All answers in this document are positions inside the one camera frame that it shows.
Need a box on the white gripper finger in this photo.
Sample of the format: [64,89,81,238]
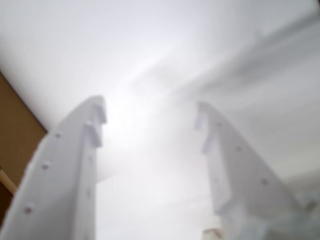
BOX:
[0,94,108,240]
[193,100,311,240]

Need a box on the brown cardboard box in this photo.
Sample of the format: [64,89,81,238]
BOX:
[0,70,49,225]

